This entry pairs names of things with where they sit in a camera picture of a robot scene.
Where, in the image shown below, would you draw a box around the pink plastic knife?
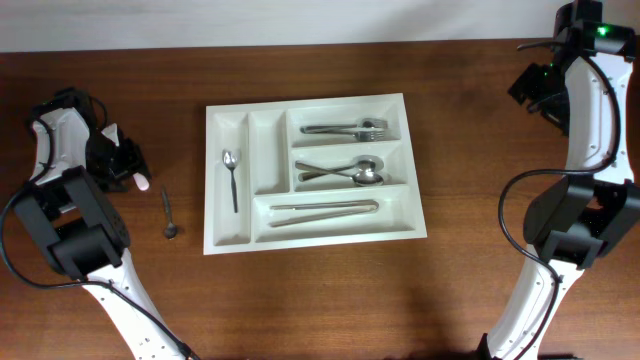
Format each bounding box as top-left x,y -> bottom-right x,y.
101,123 -> 151,191

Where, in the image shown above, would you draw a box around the small teaspoon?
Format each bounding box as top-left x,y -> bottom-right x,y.
161,186 -> 178,240
222,149 -> 239,213

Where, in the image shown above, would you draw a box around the horizontal metal fork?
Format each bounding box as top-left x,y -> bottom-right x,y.
300,118 -> 388,133

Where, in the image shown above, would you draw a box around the large metal spoon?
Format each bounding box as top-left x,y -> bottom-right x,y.
295,161 -> 384,187
298,155 -> 384,182

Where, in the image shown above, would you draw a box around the metal tongs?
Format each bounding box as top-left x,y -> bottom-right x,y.
269,199 -> 379,228

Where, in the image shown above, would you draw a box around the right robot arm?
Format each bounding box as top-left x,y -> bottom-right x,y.
474,0 -> 639,359

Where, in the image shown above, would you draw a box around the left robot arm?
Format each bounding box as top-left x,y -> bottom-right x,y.
1,88 -> 197,359

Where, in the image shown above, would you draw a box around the white plastic cutlery tray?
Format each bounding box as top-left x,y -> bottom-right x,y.
203,93 -> 427,255

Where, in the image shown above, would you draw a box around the right black cable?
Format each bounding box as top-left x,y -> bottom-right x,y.
498,39 -> 622,360

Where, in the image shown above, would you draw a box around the black cable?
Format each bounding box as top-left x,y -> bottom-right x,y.
498,39 -> 622,360
0,92 -> 201,360

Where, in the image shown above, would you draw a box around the left black cable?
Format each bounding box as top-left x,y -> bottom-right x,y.
0,92 -> 201,360

